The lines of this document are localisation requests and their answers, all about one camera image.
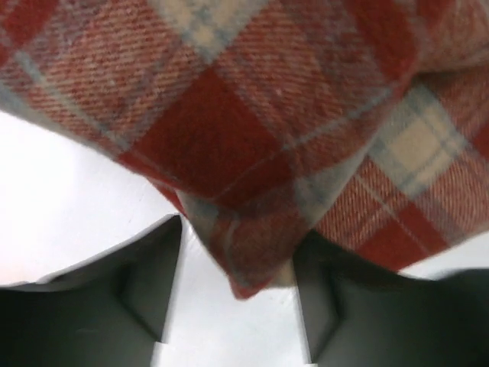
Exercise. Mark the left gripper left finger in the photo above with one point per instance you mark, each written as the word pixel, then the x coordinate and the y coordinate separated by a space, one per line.
pixel 107 311

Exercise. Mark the red plaid skirt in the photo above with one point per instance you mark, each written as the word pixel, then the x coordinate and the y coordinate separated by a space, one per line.
pixel 262 120

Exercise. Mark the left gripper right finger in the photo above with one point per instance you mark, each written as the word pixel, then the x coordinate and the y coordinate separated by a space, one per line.
pixel 356 313

